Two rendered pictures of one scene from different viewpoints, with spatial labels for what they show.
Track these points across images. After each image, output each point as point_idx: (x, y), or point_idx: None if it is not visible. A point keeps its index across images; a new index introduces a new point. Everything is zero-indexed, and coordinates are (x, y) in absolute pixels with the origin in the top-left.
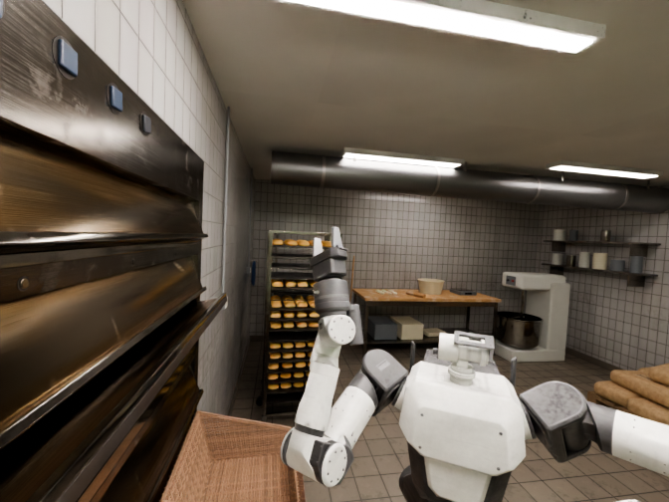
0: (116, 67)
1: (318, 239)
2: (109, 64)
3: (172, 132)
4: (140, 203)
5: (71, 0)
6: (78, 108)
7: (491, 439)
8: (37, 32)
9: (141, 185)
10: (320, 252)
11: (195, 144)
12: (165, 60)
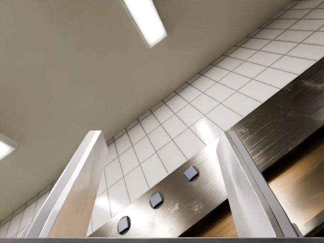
0: (183, 159)
1: (220, 142)
2: (178, 166)
3: (262, 106)
4: (280, 195)
5: (150, 176)
6: (172, 210)
7: None
8: (142, 209)
9: (277, 171)
10: (244, 200)
11: (309, 59)
12: (214, 99)
